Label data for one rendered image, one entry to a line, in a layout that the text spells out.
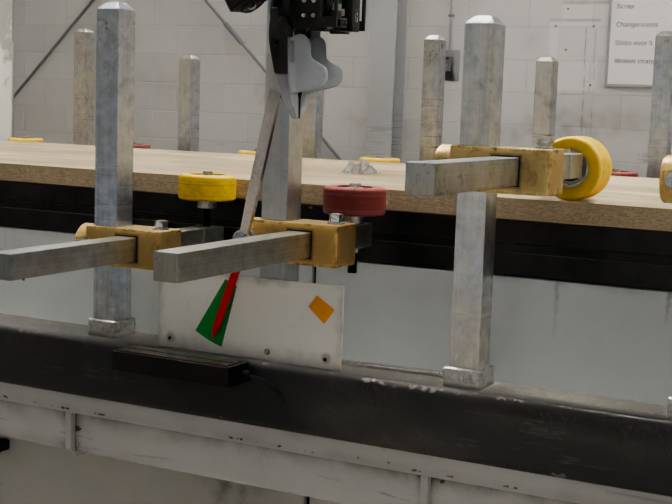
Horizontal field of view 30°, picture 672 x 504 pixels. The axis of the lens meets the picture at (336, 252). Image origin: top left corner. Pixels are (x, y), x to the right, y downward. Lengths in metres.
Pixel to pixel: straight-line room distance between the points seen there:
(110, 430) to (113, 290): 0.20
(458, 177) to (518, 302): 0.44
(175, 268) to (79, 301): 0.73
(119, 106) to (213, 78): 8.41
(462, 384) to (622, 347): 0.25
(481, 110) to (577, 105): 7.40
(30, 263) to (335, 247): 0.35
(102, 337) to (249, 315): 0.23
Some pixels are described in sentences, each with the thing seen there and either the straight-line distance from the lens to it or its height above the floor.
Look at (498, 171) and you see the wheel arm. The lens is 1.30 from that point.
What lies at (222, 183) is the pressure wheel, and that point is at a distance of 1.72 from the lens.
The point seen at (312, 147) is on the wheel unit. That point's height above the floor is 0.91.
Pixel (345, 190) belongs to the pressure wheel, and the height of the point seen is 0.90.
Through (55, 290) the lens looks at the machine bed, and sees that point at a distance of 1.99.
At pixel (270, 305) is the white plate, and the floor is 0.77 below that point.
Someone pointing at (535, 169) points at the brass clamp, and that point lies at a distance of 1.35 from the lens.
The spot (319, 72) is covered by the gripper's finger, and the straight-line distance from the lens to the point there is 1.37.
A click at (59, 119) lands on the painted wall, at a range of 10.94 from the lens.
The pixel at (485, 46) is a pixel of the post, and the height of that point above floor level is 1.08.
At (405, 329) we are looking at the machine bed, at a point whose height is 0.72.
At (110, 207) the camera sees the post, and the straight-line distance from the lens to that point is 1.63.
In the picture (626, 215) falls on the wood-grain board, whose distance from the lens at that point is 1.56.
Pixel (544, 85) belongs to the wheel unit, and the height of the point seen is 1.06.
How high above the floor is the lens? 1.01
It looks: 7 degrees down
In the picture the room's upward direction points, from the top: 2 degrees clockwise
